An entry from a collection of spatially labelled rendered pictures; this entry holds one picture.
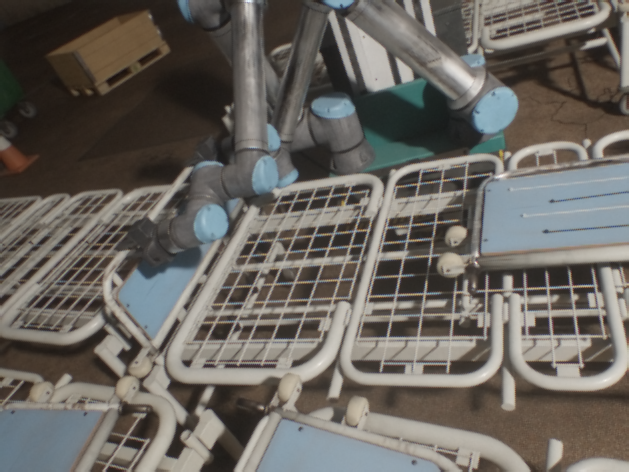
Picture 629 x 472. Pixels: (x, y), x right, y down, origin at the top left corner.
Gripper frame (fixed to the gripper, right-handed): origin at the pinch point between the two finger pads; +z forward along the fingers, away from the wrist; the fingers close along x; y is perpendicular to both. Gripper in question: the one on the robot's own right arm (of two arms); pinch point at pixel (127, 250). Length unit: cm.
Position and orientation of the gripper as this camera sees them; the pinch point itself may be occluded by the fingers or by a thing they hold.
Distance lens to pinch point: 153.8
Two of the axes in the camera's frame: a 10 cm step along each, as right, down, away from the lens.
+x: -4.8, -7.1, -5.1
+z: -8.5, 2.1, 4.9
